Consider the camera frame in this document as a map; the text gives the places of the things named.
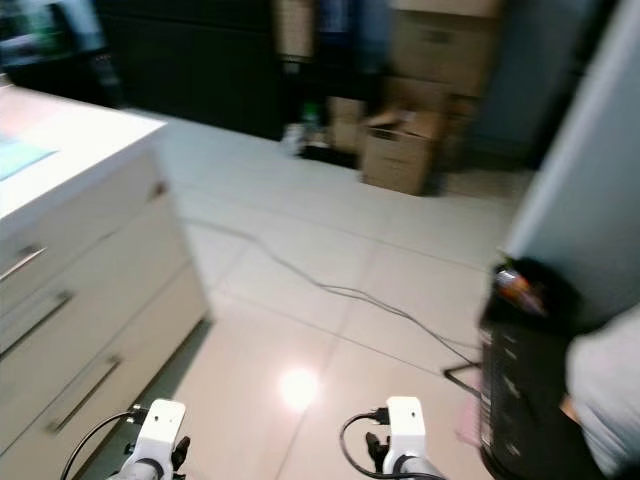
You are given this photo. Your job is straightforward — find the grey floor cable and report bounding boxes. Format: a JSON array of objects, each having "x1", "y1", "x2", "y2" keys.
[{"x1": 195, "y1": 220, "x2": 486, "y2": 376}]

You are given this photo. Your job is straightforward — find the white kitchen island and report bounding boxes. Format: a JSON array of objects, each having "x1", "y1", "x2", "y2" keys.
[{"x1": 0, "y1": 85, "x2": 211, "y2": 480}]

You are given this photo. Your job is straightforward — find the light blue mat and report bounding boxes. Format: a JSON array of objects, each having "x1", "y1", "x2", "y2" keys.
[{"x1": 0, "y1": 135, "x2": 59, "y2": 183}]

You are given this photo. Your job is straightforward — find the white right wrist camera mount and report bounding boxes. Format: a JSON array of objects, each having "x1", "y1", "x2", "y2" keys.
[{"x1": 384, "y1": 396, "x2": 427, "y2": 463}]

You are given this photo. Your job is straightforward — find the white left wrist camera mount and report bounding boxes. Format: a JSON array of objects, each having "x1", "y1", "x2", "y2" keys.
[{"x1": 135, "y1": 398, "x2": 188, "y2": 466}]

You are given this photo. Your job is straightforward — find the silver island drawer handle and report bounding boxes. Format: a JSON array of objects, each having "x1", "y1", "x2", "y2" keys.
[
  {"x1": 0, "y1": 290, "x2": 73, "y2": 358},
  {"x1": 46, "y1": 355, "x2": 123, "y2": 433},
  {"x1": 0, "y1": 245, "x2": 47, "y2": 283}
]

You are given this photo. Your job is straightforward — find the large closed cardboard box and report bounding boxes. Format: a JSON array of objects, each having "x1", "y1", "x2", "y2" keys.
[{"x1": 390, "y1": 0, "x2": 506, "y2": 98}]

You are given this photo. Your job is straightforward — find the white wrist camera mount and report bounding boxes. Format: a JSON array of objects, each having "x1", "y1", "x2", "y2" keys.
[
  {"x1": 135, "y1": 398, "x2": 188, "y2": 466},
  {"x1": 384, "y1": 396, "x2": 427, "y2": 463}
]

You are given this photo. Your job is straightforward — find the grey refrigerator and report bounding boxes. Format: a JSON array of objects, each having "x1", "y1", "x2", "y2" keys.
[{"x1": 503, "y1": 0, "x2": 640, "y2": 331}]

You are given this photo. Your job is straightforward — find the small open cardboard box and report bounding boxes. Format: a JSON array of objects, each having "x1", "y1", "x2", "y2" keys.
[{"x1": 360, "y1": 108, "x2": 446, "y2": 196}]

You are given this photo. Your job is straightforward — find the person in grey clothing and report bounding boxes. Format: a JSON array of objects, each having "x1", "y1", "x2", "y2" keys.
[{"x1": 565, "y1": 303, "x2": 640, "y2": 477}]

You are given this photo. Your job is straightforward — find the black cabinet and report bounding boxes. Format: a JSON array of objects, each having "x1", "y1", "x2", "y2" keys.
[{"x1": 95, "y1": 0, "x2": 286, "y2": 141}]

